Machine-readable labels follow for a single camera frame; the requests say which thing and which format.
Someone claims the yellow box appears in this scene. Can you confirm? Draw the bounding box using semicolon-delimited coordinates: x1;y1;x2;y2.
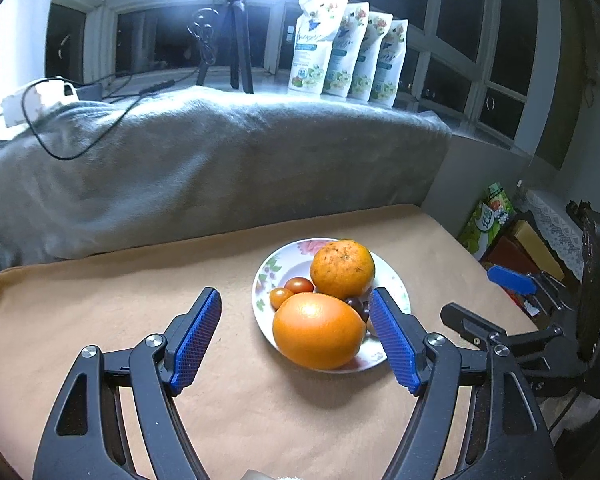
510;220;566;281

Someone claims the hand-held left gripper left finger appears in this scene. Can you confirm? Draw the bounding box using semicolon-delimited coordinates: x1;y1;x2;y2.
32;286;223;480

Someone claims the rough-skinned large orange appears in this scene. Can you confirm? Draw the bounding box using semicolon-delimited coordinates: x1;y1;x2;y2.
310;240;376;301

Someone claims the smooth large orange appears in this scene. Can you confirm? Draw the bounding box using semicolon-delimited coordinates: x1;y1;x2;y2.
272;292;367;371

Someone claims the dark purple grape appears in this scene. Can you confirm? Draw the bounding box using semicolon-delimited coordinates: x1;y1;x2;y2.
344;296;368;322

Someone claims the green snack packet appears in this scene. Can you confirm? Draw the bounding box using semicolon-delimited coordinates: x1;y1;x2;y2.
457;182;516;261

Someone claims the black cable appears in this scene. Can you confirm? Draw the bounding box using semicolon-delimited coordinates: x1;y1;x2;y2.
22;72;191;161

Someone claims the grey white knitted cloth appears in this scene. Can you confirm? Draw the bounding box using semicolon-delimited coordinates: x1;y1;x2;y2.
242;469;301;480

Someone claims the white power strip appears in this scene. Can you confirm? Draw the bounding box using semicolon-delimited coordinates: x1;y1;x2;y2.
0;80;81;128

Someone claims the white floral plate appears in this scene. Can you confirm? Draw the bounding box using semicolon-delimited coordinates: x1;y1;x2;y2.
252;237;412;373

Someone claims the red box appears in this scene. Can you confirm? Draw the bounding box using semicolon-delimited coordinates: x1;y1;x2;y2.
482;235;536;286

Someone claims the grey fleece blanket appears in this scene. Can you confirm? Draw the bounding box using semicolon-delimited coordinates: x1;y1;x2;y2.
0;85;453;271

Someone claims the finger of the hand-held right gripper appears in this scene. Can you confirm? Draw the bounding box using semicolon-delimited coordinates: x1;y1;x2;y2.
486;264;573;306
440;302;573;361

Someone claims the white lace cloth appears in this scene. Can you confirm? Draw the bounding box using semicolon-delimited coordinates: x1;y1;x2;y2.
522;187;588;281

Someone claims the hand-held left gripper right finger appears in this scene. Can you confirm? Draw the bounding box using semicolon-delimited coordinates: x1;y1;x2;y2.
369;287;563;480

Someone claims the white floral refill pouch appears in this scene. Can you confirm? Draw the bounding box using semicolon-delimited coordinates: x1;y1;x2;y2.
370;19;409;108
322;2;371;98
287;0;349;95
348;11;393;102

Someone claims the tan table cloth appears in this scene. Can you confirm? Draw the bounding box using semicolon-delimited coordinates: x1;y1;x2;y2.
0;204;541;480

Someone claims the looped black cord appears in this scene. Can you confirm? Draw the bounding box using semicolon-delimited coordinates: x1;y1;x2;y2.
186;6;220;68

